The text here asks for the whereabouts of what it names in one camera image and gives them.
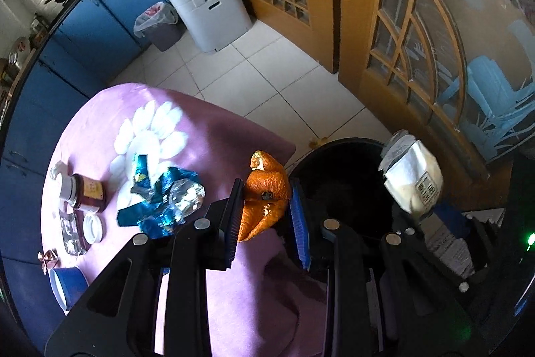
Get clear plastic packet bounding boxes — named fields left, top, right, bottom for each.
left=59, top=210, right=88, bottom=256

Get grey lined waste bin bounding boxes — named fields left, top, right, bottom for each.
left=134, top=1, right=187, bottom=52

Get white jar lid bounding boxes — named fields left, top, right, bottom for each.
left=82, top=213, right=104, bottom=244

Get purple flower tablecloth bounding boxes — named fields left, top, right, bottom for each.
left=42, top=83, right=335, bottom=357

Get blue bowl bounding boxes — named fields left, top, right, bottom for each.
left=49, top=266, right=88, bottom=314

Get orange peel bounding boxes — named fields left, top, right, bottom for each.
left=236, top=150, right=291, bottom=243

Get dark red jar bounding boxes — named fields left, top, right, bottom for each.
left=59, top=173, right=107, bottom=213

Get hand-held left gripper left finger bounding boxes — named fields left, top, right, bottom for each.
left=44, top=178, right=245, bottom=357

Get black trash bin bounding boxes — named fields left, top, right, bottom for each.
left=288, top=137, right=421, bottom=257

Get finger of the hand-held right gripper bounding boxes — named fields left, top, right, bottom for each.
left=453, top=210, right=492, bottom=293
left=395, top=210, right=425, bottom=241

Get white labelled plastic bag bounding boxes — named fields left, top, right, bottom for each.
left=378, top=130, right=444, bottom=220

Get steel pot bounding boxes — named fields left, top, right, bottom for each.
left=8, top=37, right=36, bottom=67

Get blue kitchen cabinets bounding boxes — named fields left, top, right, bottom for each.
left=0, top=0, right=155, bottom=341

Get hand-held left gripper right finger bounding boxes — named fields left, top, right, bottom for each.
left=289, top=178, right=492, bottom=357

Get blue gold foil strip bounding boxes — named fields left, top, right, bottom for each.
left=130, top=153, right=152, bottom=196

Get blue foil snack wrapper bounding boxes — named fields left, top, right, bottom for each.
left=116, top=168, right=207, bottom=239

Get wide wooden glass door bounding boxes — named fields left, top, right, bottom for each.
left=336, top=0, right=535, bottom=182

